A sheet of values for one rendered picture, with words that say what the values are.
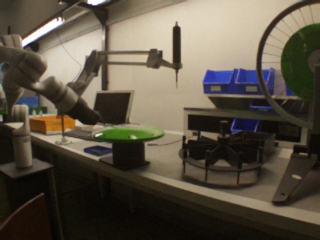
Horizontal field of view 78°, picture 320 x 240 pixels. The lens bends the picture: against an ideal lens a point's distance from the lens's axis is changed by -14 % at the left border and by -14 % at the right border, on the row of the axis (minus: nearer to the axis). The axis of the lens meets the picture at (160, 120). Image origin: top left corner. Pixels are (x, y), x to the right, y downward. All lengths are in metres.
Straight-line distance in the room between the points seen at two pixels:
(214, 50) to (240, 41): 0.21
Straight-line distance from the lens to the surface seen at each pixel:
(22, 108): 1.24
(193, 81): 1.81
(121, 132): 0.87
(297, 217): 0.67
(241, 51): 1.67
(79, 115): 0.75
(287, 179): 0.79
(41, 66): 0.66
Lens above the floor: 1.23
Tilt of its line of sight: 7 degrees down
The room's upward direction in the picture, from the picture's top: straight up
